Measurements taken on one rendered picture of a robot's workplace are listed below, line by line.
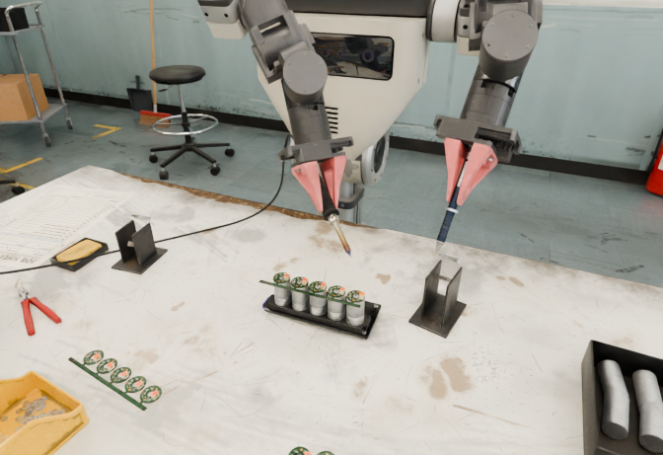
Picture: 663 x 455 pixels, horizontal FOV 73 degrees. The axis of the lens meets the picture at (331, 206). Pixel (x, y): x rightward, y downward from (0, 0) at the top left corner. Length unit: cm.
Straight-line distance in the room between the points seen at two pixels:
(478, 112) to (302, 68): 23
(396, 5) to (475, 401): 75
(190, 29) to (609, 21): 291
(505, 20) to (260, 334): 50
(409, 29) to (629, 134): 246
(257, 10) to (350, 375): 50
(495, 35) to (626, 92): 266
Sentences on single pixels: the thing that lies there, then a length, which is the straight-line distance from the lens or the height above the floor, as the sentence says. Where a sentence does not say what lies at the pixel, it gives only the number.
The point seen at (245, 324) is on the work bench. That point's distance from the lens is 68.
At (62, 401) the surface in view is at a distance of 65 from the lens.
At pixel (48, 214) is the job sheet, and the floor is 75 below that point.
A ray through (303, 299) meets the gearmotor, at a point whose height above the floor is 79.
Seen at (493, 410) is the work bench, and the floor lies 75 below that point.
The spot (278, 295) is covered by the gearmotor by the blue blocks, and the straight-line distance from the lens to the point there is 66.
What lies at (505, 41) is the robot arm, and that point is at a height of 113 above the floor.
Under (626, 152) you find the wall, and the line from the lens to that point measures 330.
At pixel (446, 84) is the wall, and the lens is 319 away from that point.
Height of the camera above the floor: 121
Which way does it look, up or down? 28 degrees down
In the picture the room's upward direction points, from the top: straight up
